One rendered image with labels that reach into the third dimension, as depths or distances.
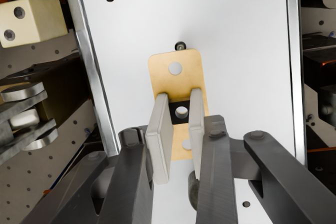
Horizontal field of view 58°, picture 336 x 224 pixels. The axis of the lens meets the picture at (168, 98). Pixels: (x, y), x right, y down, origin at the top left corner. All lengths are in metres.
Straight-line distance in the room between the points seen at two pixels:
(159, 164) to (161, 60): 0.08
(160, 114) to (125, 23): 0.16
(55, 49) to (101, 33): 0.36
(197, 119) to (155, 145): 0.03
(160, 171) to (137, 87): 0.17
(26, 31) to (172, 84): 0.13
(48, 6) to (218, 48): 0.16
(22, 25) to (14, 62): 0.45
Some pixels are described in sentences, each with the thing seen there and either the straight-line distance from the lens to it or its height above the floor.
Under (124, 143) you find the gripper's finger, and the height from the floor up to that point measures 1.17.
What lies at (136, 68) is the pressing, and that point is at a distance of 0.32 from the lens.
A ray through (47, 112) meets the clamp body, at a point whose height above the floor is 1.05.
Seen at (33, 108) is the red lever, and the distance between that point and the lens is 0.29.
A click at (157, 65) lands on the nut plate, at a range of 0.22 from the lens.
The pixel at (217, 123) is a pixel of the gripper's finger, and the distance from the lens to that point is 0.17.
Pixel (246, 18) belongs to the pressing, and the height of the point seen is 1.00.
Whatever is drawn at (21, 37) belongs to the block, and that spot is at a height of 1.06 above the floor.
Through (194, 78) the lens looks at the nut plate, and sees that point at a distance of 0.22.
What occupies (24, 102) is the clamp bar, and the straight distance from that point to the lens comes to 0.28.
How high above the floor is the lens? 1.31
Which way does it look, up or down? 72 degrees down
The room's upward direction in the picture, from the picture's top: 167 degrees counter-clockwise
